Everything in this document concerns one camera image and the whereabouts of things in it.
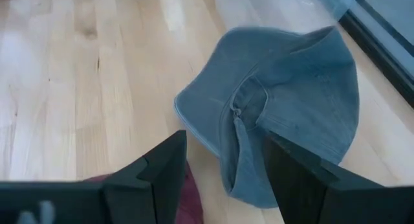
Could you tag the dark grey baseball cap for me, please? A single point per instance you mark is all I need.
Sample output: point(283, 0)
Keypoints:
point(291, 88)

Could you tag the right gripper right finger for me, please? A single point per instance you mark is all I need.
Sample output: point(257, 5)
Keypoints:
point(297, 191)

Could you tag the maroon baseball cap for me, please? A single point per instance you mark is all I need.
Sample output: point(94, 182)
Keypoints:
point(191, 201)

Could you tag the black aluminium table frame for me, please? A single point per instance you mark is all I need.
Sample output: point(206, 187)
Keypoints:
point(378, 52)

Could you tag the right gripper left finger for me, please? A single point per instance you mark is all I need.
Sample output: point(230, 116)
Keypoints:
point(155, 191)

